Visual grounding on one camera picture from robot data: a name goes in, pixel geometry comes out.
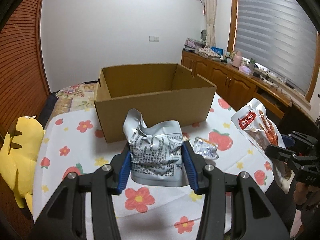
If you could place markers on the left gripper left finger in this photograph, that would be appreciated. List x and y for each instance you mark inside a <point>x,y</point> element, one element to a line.
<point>63,217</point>

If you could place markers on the white small fan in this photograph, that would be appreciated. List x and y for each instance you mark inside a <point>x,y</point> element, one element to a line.
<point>203,35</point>

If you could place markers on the white strawberry print blanket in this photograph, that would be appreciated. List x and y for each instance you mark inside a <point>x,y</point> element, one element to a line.
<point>153,205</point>

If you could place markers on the wooden sideboard cabinet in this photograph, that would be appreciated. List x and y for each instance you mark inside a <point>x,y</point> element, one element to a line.
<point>235,87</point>

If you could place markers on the clear spicy chicken feet packet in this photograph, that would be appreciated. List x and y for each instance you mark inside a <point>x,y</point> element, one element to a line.
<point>253,123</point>

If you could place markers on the beige curtain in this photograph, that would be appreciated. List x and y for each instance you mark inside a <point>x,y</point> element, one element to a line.
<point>210,13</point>

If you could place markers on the floral bed quilt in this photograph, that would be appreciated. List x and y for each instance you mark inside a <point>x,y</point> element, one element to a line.
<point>74,98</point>

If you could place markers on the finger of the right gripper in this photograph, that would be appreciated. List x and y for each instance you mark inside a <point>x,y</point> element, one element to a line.
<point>299,141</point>
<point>293,161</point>

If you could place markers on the folded patterned cloth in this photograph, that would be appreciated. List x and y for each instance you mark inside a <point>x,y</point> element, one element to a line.
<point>207,53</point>

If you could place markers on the pink tissue box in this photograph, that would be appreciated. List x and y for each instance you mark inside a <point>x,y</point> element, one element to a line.
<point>245,70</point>

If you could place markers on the right hand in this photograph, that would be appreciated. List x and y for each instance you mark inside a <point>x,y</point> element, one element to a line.
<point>305,194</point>

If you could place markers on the pink kettle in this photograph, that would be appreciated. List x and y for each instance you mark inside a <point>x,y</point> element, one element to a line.
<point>237,59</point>

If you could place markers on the white wall switch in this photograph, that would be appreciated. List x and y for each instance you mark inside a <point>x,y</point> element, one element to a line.
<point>153,38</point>

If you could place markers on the grey zebra window blind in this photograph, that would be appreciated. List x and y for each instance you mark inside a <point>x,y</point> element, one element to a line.
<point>280,36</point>

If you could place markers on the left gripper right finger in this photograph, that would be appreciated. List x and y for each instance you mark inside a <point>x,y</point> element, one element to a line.
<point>253,215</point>

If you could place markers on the brown cardboard box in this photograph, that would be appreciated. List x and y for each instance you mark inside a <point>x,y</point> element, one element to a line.
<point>161,92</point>

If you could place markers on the silver foil snack bag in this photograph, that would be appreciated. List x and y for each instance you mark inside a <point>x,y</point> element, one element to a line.
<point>156,152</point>

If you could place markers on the small orange silver packet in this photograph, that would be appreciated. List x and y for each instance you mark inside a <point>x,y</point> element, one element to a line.
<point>205,148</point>

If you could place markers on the yellow plush toy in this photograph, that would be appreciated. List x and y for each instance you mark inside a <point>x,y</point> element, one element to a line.
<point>19,155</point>

